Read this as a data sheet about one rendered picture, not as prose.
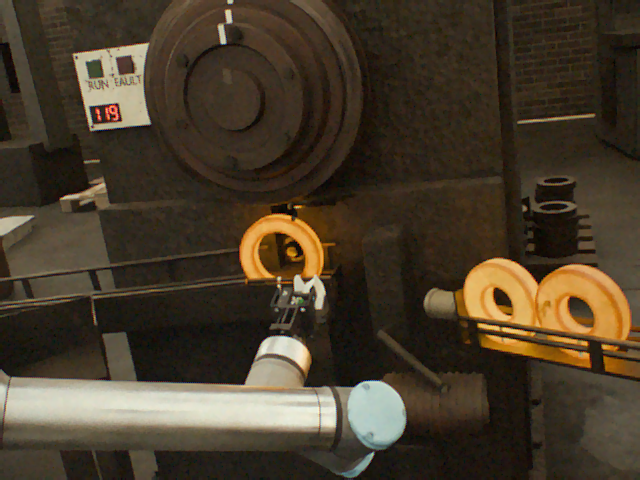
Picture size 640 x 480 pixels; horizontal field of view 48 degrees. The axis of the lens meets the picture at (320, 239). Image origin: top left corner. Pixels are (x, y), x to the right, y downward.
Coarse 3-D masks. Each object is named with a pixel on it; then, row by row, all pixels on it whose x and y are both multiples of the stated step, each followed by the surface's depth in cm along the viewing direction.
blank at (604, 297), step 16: (560, 272) 117; (576, 272) 114; (592, 272) 114; (544, 288) 120; (560, 288) 117; (576, 288) 115; (592, 288) 113; (608, 288) 111; (544, 304) 121; (560, 304) 119; (592, 304) 114; (608, 304) 111; (624, 304) 112; (544, 320) 122; (560, 320) 120; (608, 320) 112; (624, 320) 111; (608, 336) 113; (624, 336) 113; (576, 352) 119
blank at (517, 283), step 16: (480, 272) 130; (496, 272) 127; (512, 272) 124; (464, 288) 134; (480, 288) 131; (512, 288) 125; (528, 288) 123; (480, 304) 132; (512, 304) 126; (528, 304) 124; (512, 320) 127; (528, 320) 125; (496, 336) 132
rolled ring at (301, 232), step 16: (256, 224) 156; (272, 224) 155; (288, 224) 154; (304, 224) 155; (256, 240) 157; (304, 240) 154; (240, 256) 160; (256, 256) 160; (320, 256) 155; (256, 272) 160; (304, 272) 156
